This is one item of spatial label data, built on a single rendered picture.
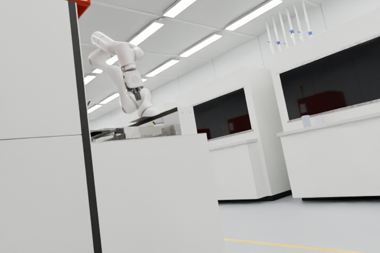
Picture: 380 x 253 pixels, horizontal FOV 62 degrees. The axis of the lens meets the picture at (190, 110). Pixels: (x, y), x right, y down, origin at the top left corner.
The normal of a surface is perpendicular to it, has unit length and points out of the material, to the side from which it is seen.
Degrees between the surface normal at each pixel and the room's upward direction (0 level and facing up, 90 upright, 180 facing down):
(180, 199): 90
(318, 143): 90
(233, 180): 90
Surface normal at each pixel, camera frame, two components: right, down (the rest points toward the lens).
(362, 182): -0.76, 0.01
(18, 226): 0.63, -0.23
